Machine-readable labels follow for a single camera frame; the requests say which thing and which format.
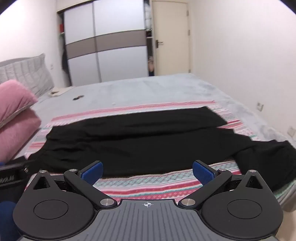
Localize folded white bedding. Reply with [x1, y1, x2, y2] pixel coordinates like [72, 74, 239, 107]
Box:
[143, 0, 152, 30]

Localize grey bed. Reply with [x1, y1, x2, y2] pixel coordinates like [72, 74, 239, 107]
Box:
[14, 73, 296, 209]

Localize striped printed blanket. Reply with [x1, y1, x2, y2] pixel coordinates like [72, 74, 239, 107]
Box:
[23, 100, 287, 204]

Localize black pants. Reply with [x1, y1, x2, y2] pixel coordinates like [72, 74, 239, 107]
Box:
[28, 106, 296, 192]

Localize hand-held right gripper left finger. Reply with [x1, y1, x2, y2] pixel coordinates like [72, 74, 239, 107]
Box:
[28, 161, 117, 208]

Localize grey checked pillow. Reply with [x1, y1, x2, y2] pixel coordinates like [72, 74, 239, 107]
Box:
[0, 53, 55, 98]

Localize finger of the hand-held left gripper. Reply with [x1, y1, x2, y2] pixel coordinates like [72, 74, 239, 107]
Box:
[0, 158, 30, 174]

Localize pink pillow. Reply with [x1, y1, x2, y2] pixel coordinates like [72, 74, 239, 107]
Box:
[0, 80, 38, 128]
[0, 109, 42, 163]

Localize cream room door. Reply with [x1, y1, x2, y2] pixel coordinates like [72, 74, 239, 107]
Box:
[151, 0, 192, 76]

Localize person's blue clothing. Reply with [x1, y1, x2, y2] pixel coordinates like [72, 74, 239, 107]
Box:
[0, 201, 18, 241]

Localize sliding door wardrobe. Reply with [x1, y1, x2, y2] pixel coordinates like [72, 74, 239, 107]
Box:
[57, 0, 153, 87]

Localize dark hanging clothing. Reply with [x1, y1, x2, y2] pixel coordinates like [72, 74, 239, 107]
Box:
[61, 50, 71, 76]

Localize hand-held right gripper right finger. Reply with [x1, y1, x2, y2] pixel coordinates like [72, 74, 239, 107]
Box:
[180, 159, 269, 207]

